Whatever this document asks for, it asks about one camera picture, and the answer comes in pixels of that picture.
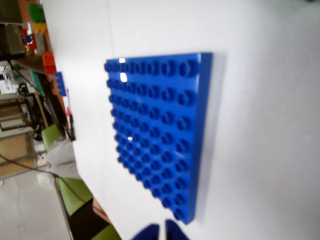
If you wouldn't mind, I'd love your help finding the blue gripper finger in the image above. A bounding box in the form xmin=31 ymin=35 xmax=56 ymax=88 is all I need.
xmin=164 ymin=219 xmax=191 ymax=240
xmin=131 ymin=223 xmax=160 ymax=240

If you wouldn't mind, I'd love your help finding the blue toy block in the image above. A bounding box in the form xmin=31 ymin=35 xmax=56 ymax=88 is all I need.
xmin=54 ymin=71 xmax=69 ymax=97

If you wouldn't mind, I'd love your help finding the tall orange toy block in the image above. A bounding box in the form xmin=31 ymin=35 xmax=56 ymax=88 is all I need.
xmin=41 ymin=50 xmax=57 ymax=75

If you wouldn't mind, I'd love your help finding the yellow toy block pile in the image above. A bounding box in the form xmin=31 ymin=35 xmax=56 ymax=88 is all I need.
xmin=32 ymin=22 xmax=48 ymax=34

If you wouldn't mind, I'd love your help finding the green chair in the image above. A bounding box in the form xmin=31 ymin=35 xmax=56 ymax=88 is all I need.
xmin=40 ymin=124 xmax=64 ymax=152
xmin=55 ymin=176 xmax=121 ymax=240

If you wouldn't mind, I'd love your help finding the blue 8x8 stud baseplate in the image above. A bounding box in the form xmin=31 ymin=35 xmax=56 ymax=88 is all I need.
xmin=103 ymin=51 xmax=215 ymax=226

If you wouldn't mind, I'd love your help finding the red and black pen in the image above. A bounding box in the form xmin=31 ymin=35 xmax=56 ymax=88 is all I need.
xmin=65 ymin=88 xmax=76 ymax=141

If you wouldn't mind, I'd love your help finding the brown wooden desk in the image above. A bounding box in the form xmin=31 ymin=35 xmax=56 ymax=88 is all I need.
xmin=14 ymin=0 xmax=70 ymax=137

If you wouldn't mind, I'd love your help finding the red white toy figure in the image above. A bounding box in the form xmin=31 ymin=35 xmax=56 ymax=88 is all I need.
xmin=20 ymin=22 xmax=39 ymax=55

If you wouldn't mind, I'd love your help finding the green square brick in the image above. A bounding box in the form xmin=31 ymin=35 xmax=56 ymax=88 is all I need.
xmin=27 ymin=2 xmax=46 ymax=24

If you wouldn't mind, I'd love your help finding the dark monitor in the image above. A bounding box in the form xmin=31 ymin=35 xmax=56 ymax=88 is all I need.
xmin=0 ymin=0 xmax=24 ymax=25

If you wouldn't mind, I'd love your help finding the thin black floor cable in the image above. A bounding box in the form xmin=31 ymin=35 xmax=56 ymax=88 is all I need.
xmin=0 ymin=153 xmax=109 ymax=221

